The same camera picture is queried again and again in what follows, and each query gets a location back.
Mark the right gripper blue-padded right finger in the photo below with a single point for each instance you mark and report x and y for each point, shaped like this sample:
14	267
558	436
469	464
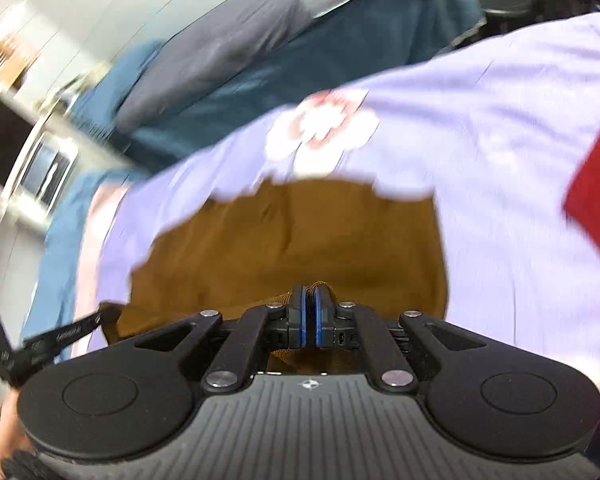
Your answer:
348	326

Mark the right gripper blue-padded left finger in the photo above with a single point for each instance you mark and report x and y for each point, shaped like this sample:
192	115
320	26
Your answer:
275	325

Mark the brown knit sweater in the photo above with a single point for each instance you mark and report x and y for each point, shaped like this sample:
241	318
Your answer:
229	257

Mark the person's left hand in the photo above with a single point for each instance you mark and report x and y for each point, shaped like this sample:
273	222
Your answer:
12	436

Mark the teal blue duvet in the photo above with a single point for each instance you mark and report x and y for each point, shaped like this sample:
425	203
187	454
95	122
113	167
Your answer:
55	294

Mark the white bedside machine with knobs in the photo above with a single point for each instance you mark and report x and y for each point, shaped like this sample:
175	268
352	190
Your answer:
41	154

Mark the purple floral bed sheet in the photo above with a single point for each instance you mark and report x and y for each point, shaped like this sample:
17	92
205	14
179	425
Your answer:
495	132

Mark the dark grey blanket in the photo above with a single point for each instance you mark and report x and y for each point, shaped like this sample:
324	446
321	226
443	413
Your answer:
216	47

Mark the black round stool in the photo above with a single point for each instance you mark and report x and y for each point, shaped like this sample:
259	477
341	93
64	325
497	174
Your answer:
503	16

